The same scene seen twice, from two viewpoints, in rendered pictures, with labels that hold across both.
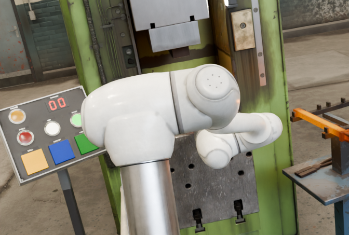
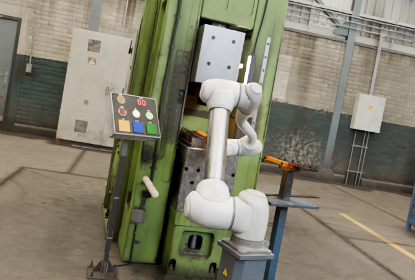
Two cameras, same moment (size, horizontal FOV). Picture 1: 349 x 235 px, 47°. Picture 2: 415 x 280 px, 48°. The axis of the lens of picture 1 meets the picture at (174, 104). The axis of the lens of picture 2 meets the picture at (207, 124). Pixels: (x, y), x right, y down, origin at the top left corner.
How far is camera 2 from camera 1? 1.70 m
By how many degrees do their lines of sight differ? 19
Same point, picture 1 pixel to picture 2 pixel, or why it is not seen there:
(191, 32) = not seen: hidden behind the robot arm
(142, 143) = (225, 101)
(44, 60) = (21, 112)
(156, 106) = (233, 90)
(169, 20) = not seen: hidden behind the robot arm
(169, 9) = (216, 76)
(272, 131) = (257, 147)
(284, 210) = not seen: hidden behind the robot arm
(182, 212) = (182, 199)
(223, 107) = (257, 98)
